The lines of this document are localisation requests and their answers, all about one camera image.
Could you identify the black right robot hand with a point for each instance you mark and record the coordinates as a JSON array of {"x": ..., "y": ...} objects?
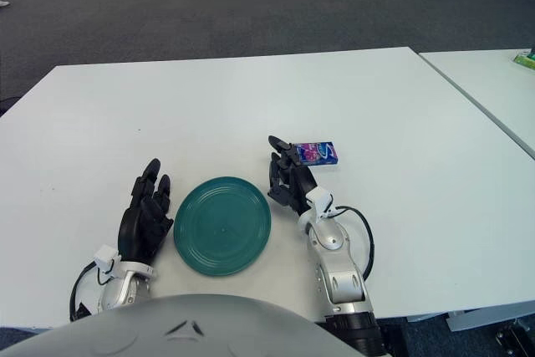
[{"x": 299, "y": 185}]

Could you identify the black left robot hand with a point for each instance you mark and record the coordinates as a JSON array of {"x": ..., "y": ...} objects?
[{"x": 140, "y": 227}]

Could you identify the purple blue gum box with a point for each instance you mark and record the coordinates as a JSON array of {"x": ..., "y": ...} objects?
[{"x": 317, "y": 154}]

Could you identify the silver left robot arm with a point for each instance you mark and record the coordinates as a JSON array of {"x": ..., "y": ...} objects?
[{"x": 121, "y": 290}]

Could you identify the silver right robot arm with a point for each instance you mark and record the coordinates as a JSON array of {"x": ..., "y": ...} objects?
[{"x": 342, "y": 273}]

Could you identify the green round plate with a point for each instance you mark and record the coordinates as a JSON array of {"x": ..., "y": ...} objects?
[{"x": 222, "y": 227}]

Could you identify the grey robot torso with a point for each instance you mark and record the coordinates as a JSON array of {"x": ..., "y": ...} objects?
[{"x": 175, "y": 332}]

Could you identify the green small box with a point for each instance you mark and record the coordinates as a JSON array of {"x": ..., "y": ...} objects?
[{"x": 526, "y": 59}]

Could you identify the black table foot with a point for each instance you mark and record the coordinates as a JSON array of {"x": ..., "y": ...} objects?
[{"x": 518, "y": 338}]

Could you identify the white table frame beam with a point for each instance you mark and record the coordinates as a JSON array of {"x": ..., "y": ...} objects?
[{"x": 480, "y": 319}]

